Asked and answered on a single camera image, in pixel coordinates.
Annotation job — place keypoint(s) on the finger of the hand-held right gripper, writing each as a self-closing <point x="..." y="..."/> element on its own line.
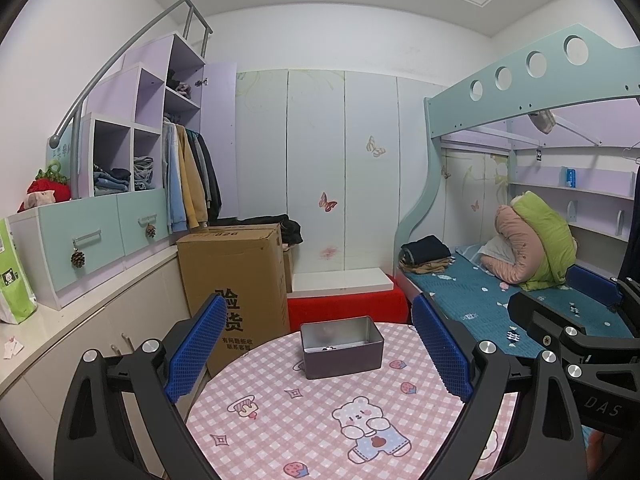
<point x="595" y="285"/>
<point x="535" y="316"/>

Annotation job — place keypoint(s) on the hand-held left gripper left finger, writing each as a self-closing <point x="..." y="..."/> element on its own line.
<point x="195" y="345"/>

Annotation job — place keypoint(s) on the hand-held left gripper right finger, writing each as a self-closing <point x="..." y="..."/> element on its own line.
<point x="442" y="345"/>

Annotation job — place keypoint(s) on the silver tin box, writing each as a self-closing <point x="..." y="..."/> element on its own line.
<point x="345" y="360"/>

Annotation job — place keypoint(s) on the teal patterned bed sheet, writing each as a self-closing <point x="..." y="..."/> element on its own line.
<point x="470" y="295"/>

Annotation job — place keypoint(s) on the pink and green quilt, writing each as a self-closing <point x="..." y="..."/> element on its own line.
<point x="545" y="240"/>

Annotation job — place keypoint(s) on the white pillow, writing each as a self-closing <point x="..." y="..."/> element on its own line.
<point x="495" y="250"/>

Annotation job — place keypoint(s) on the folded tan garment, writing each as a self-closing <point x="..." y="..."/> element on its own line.
<point x="430" y="266"/>

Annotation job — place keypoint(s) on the tall cardboard box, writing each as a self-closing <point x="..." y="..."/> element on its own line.
<point x="225" y="270"/>

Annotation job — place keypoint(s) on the folded dark clothes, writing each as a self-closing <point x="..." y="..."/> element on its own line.
<point x="425" y="247"/>

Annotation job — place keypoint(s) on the red bench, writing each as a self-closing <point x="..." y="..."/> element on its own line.
<point x="345" y="307"/>

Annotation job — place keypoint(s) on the small blue box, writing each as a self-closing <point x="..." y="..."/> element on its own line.
<point x="568" y="176"/>

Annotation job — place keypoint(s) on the white board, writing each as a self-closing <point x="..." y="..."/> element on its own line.
<point x="340" y="280"/>

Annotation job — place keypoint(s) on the pine cone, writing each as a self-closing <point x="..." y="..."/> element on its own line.
<point x="77" y="259"/>
<point x="150" y="231"/>

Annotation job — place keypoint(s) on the beige cabinet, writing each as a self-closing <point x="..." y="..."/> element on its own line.
<point x="75" y="320"/>

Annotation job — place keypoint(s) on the pink checked tablecloth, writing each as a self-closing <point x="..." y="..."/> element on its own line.
<point x="300" y="425"/>

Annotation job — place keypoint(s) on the black clothes heap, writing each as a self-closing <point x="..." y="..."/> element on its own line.
<point x="285" y="230"/>

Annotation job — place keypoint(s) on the teal drawer unit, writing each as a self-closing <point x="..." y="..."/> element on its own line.
<point x="100" y="230"/>

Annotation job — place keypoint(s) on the hanging yellow jacket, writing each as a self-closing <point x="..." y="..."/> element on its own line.
<point x="192" y="185"/>

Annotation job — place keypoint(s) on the hanging light blue jacket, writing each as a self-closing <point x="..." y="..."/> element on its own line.
<point x="174" y="185"/>

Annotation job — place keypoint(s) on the hanging dark jackets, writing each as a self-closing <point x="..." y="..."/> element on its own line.
<point x="210" y="175"/>

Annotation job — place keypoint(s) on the folded light jeans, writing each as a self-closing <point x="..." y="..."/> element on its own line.
<point x="143" y="172"/>

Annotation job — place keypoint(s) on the white paper scrap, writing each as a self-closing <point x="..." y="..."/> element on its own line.
<point x="14" y="348"/>

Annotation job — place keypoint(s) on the pink butterfly sticker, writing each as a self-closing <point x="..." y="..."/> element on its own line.
<point x="327" y="202"/>

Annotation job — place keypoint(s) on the folded dark jeans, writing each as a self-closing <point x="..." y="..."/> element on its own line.
<point x="112" y="180"/>

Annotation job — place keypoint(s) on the green and white bag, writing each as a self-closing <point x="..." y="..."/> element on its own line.
<point x="12" y="280"/>

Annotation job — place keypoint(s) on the white panelled wardrobe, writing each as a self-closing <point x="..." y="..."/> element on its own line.
<point x="350" y="160"/>

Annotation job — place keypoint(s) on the yellow butterfly sticker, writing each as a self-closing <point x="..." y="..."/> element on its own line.
<point x="376" y="146"/>

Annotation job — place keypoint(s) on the red strawberry plush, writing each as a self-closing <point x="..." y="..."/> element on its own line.
<point x="47" y="192"/>

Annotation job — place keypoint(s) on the clothes in shelf cubby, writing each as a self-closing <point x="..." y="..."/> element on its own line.
<point x="179" y="87"/>

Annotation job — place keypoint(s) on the purple stair shelf unit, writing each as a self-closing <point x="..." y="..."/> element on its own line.
<point x="150" y="90"/>

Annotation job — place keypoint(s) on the grey handrail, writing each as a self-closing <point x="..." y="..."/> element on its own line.
<point x="125" y="55"/>

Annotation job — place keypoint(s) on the teal bunk bed frame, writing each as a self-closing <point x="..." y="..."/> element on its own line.
<point x="500" y="100"/>

